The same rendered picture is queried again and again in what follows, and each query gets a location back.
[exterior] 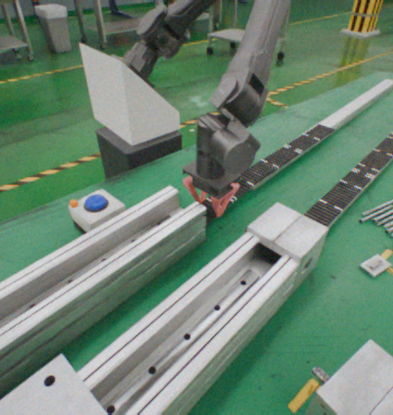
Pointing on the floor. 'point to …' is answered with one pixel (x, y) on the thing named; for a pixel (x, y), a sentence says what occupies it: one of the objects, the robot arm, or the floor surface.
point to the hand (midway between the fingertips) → (209, 207)
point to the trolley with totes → (240, 32)
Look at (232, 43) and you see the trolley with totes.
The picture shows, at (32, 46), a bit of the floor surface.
